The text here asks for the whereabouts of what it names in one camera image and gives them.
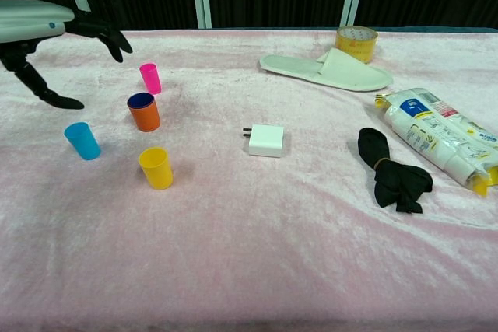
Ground pink plastic cup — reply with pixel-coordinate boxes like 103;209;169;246
139;62;163;96

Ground orange plastic cup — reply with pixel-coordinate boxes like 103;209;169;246
126;92;162;133

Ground white and yellow plastic package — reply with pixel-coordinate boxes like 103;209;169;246
374;88;498;197

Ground yellow plastic cup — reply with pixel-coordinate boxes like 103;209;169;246
138;147;174;190

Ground light blue plastic cup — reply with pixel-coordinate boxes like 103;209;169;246
64;121;102;161

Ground dark blue plastic cup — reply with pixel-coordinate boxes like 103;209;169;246
127;92;156;110

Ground black tied socks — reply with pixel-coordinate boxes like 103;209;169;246
357;127;434;215

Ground yellow tape roll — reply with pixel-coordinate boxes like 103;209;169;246
335;25;379;64

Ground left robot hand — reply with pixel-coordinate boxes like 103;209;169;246
0;0;134;110

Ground white power adapter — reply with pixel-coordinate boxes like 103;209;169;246
243;124;285;159

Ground pink plush cloth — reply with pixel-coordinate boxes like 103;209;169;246
0;28;498;332

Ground white disposable slipper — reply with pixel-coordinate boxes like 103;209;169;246
259;47;394;93

